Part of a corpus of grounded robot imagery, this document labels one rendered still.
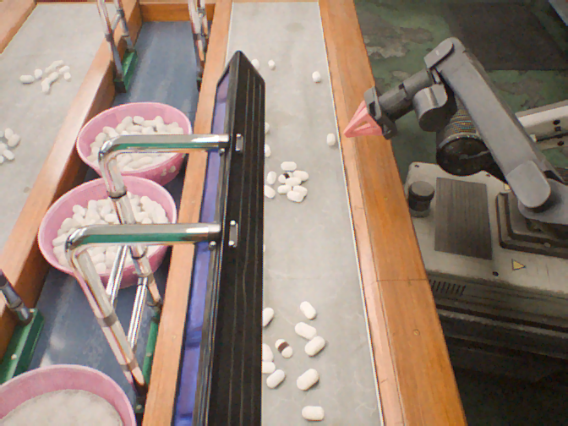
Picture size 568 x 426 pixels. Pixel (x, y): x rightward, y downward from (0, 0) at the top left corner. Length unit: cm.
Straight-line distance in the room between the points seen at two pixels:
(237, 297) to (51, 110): 106
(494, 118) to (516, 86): 225
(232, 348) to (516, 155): 50
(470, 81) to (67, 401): 83
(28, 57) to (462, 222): 136
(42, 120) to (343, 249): 85
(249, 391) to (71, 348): 59
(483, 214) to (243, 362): 114
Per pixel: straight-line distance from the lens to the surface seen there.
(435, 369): 85
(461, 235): 144
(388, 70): 302
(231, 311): 48
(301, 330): 86
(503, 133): 82
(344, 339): 88
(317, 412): 80
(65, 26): 189
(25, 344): 101
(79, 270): 59
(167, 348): 86
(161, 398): 82
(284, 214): 105
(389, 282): 93
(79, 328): 103
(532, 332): 150
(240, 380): 46
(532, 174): 72
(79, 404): 90
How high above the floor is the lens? 150
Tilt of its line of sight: 46 degrees down
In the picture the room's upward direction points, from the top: straight up
